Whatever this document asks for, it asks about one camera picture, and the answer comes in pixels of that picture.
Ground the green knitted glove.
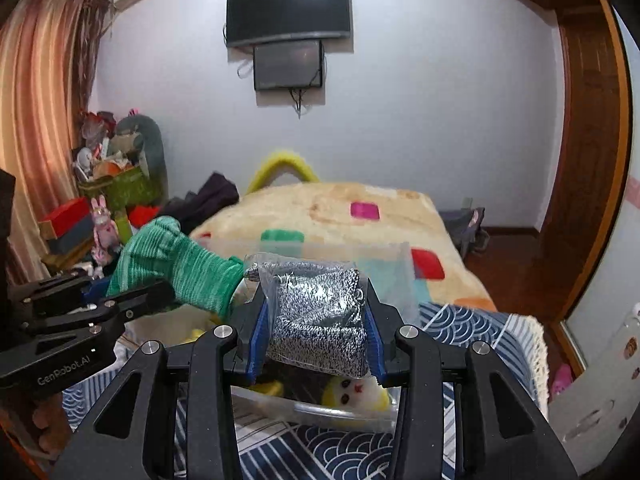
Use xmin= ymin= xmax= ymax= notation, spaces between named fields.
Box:
xmin=106 ymin=216 xmax=244 ymax=320

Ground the yellow plush face ball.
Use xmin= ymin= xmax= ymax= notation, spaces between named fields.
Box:
xmin=321 ymin=376 xmax=393 ymax=427

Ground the grey speckled glove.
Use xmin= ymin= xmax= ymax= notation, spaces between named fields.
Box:
xmin=244 ymin=252 xmax=369 ymax=378

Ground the left hand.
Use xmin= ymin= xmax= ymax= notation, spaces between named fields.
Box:
xmin=32 ymin=393 xmax=73 ymax=456

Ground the red box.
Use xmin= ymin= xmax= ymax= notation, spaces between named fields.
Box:
xmin=38 ymin=197 xmax=90 ymax=240

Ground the white appliance with stickers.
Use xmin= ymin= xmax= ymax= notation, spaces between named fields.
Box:
xmin=549 ymin=306 xmax=639 ymax=474

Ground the pink bunny plush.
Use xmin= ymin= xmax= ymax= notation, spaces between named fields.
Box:
xmin=90 ymin=195 xmax=120 ymax=266

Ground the blue white patterned cloth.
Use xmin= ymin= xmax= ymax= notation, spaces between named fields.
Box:
xmin=62 ymin=301 xmax=551 ymax=480

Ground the green basket of toys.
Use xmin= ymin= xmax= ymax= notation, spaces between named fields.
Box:
xmin=77 ymin=167 xmax=163 ymax=211

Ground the black clothes pile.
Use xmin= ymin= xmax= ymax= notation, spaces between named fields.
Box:
xmin=157 ymin=172 xmax=240 ymax=235

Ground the grey plush shark toy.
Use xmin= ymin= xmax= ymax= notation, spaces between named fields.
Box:
xmin=112 ymin=114 xmax=168 ymax=202

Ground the dark bag on floor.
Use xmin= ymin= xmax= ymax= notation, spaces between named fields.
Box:
xmin=439 ymin=207 xmax=489 ymax=259

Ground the brown wooden door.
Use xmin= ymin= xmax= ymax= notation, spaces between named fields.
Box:
xmin=529 ymin=4 xmax=630 ymax=322

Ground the yellow fuzzy hoop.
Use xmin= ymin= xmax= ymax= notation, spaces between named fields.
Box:
xmin=246 ymin=150 xmax=320 ymax=194

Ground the orange striped curtain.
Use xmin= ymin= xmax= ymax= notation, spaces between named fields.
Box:
xmin=1 ymin=0 xmax=112 ymax=284

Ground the small black monitor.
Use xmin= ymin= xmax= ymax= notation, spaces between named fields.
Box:
xmin=253 ymin=40 xmax=324 ymax=91

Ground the large curved black tv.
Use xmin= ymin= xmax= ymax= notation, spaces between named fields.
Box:
xmin=226 ymin=0 xmax=352 ymax=48

